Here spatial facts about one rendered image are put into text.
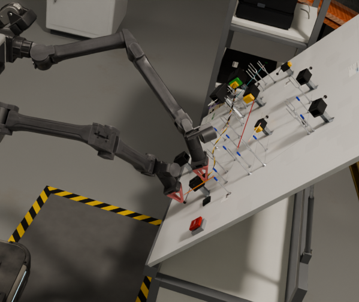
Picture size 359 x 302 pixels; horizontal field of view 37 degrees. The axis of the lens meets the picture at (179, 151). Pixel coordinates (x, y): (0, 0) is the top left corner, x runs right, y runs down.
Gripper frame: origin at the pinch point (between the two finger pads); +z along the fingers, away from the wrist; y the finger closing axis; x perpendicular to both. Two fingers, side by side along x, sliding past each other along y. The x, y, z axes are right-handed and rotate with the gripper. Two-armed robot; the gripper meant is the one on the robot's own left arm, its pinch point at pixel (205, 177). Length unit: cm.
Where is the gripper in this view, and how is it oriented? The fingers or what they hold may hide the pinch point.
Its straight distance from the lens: 228.2
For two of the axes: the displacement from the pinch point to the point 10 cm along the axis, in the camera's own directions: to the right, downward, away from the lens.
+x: -9.5, 2.5, 2.1
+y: 0.8, -4.4, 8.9
